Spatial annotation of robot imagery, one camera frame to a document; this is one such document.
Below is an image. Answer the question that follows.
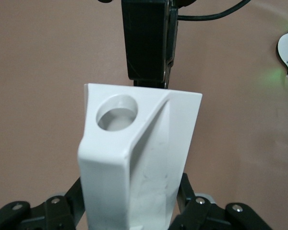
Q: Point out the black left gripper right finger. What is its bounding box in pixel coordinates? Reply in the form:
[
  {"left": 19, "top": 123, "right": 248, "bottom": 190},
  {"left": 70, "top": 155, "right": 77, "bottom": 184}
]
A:
[{"left": 174, "top": 172, "right": 271, "bottom": 230}]

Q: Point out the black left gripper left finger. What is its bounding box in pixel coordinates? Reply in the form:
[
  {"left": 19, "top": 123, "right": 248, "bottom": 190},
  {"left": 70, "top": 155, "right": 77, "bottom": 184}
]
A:
[{"left": 0, "top": 176, "right": 89, "bottom": 230}]

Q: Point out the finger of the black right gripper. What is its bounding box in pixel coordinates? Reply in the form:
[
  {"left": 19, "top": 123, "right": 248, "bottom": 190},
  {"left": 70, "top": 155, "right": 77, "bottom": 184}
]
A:
[{"left": 121, "top": 0, "right": 170, "bottom": 90}]

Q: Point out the white faceted cup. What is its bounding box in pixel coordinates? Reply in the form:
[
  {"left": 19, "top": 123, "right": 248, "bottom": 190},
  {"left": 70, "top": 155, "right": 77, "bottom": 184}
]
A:
[{"left": 78, "top": 82, "right": 204, "bottom": 230}]

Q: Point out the brown table cover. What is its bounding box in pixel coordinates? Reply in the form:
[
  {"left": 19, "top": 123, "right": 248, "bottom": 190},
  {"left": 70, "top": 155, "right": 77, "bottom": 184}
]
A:
[{"left": 0, "top": 0, "right": 288, "bottom": 230}]

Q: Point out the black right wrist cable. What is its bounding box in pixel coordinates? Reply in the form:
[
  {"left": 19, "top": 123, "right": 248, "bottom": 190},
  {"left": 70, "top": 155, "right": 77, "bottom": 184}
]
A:
[{"left": 177, "top": 0, "right": 252, "bottom": 22}]

